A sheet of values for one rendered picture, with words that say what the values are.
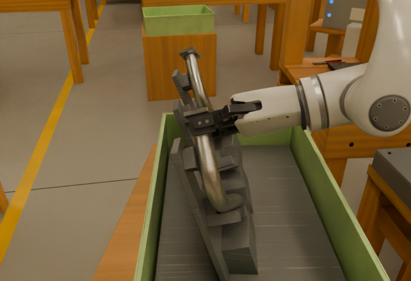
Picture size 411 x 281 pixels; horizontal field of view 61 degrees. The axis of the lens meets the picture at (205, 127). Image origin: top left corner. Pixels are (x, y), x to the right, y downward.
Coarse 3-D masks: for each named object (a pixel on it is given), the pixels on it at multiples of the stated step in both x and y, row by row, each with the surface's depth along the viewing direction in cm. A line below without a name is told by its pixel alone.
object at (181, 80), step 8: (176, 72) 85; (176, 80) 84; (184, 80) 85; (184, 88) 85; (184, 96) 86; (184, 104) 87; (192, 104) 90; (224, 136) 103; (232, 136) 101; (216, 144) 101; (224, 144) 99; (232, 144) 97; (240, 144) 110; (240, 152) 106
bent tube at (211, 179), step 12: (204, 108) 55; (204, 144) 55; (204, 156) 54; (204, 168) 54; (216, 168) 55; (204, 180) 55; (216, 180) 55; (216, 192) 55; (216, 204) 57; (228, 204) 59; (240, 204) 74
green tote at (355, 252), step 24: (168, 120) 107; (168, 144) 112; (264, 144) 113; (288, 144) 113; (312, 144) 92; (312, 168) 91; (312, 192) 91; (336, 192) 75; (336, 216) 75; (144, 240) 64; (336, 240) 76; (360, 240) 64; (144, 264) 61; (360, 264) 64
